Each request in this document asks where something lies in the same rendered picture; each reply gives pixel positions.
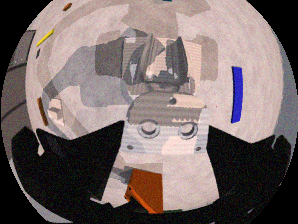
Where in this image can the blue flat bar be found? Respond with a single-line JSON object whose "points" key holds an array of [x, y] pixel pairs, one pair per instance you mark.
{"points": [[237, 98]]}

